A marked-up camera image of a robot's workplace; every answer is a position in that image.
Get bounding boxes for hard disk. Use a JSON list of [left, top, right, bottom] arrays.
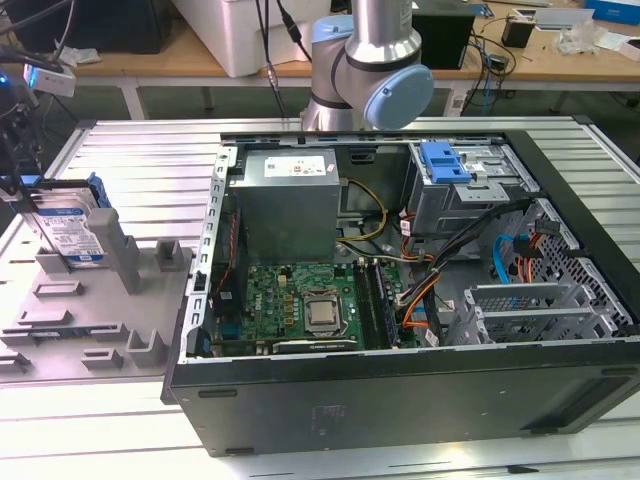
[[0, 172, 111, 266]]

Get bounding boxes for red orange power wire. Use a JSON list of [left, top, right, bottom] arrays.
[[517, 232, 549, 281]]

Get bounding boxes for silver disk bay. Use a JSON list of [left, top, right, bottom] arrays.
[[462, 282, 636, 346]]

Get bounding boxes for crumpled white paper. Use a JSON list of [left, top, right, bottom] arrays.
[[52, 42, 101, 69]]

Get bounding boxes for large black equipment case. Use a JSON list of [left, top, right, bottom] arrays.
[[4, 0, 174, 55]]

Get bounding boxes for wooden desk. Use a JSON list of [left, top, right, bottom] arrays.
[[0, 19, 321, 121], [457, 4, 640, 114]]

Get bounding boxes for grey parts rack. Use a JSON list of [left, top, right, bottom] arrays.
[[0, 207, 196, 386]]

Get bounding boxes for green RAM stick with label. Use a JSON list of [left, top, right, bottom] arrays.
[[29, 328, 101, 339]]

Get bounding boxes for white plastic box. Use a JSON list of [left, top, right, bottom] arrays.
[[172, 0, 334, 79]]

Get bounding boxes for grey power supply unit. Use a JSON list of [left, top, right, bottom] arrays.
[[227, 147, 344, 264]]

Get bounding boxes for green motherboard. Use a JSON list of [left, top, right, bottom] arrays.
[[212, 259, 416, 357]]

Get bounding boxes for CPU socket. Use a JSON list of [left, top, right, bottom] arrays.
[[299, 294, 351, 337]]

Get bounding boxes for silver CPU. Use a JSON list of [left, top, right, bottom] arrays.
[[305, 299, 341, 326]]

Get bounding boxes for blue cage latch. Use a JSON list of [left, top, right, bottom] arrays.
[[419, 142, 474, 185]]

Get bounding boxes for black square box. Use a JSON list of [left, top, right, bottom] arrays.
[[410, 8, 477, 71]]

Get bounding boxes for silver drive cage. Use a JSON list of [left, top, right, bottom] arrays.
[[404, 139, 541, 241]]

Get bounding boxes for black open PC case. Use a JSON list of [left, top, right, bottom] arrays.
[[160, 127, 640, 459]]

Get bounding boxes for small black box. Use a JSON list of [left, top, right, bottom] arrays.
[[501, 14, 536, 49]]

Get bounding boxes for clear plastic bags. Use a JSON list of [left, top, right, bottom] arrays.
[[557, 22, 609, 56]]

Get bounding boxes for blue cardboard box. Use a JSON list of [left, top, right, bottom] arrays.
[[584, 0, 640, 24]]

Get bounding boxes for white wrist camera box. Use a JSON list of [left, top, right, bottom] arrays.
[[22, 62, 77, 99]]

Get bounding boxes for black wrist cable bundle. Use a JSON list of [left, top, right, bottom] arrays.
[[0, 0, 76, 69]]

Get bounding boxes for black hanging cable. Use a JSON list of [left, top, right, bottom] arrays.
[[254, 0, 314, 121]]

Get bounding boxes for yellow black wire bundle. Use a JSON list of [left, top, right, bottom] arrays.
[[337, 177, 391, 246]]

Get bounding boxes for black desk cables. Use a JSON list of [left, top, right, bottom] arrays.
[[469, 29, 519, 116]]

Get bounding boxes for blue flat wire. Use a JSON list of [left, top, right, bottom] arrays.
[[492, 234, 521, 286]]

